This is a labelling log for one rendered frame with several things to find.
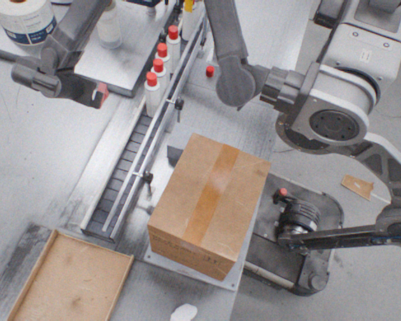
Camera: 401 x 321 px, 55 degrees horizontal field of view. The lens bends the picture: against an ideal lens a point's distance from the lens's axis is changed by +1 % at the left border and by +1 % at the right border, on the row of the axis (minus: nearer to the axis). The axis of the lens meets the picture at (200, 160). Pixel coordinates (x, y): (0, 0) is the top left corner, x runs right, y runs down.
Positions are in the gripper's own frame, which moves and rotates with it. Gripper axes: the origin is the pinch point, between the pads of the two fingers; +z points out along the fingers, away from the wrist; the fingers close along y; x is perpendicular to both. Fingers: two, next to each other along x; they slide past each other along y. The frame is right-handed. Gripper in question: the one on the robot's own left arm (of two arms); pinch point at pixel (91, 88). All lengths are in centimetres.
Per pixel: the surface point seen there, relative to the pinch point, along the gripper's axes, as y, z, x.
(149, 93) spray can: -9.2, 21.9, -2.6
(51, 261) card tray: -3, 0, 54
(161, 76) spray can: -10.1, 25.0, -9.0
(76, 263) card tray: -11, 2, 52
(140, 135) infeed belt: -8.6, 27.7, 12.8
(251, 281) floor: -71, 90, 77
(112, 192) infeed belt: -10.6, 13.2, 30.6
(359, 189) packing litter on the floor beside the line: -113, 139, 17
